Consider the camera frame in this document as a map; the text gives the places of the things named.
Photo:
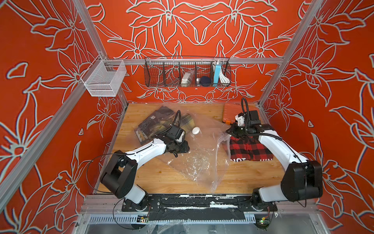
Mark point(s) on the grey packet in basket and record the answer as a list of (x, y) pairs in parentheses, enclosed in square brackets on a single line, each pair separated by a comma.
[(187, 79)]

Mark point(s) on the white vacuum bag valve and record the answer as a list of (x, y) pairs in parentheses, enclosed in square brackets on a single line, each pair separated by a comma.
[(196, 130)]

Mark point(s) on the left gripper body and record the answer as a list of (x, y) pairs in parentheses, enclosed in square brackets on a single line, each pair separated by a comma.
[(180, 147)]

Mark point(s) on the red black plaid shirt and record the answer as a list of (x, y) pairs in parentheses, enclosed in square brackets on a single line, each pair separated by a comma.
[(249, 149)]

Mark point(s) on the clear plastic vacuum bag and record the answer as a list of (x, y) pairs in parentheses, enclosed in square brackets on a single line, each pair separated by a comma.
[(207, 161)]

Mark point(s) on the dark blue round object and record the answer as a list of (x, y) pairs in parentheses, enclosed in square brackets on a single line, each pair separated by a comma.
[(205, 81)]

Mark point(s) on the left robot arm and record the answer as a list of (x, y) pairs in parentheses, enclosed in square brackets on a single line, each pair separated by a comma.
[(119, 174)]

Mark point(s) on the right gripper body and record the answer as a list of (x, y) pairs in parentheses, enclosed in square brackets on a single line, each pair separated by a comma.
[(240, 131)]

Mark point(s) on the light blue box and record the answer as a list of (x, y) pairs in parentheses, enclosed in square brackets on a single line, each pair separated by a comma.
[(217, 71)]

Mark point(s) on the orange plastic tool case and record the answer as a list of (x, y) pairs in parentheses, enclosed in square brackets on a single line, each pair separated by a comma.
[(233, 112)]

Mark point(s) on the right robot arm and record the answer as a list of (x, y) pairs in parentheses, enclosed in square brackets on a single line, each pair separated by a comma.
[(302, 178)]

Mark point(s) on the yellow green plaid shirt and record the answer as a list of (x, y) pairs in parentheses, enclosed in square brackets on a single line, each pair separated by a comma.
[(187, 123)]

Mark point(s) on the white wire wall basket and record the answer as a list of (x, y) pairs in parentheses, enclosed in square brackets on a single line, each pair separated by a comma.
[(104, 78)]

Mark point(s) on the black wire wall basket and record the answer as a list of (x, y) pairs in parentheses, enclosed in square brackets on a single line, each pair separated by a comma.
[(162, 72)]

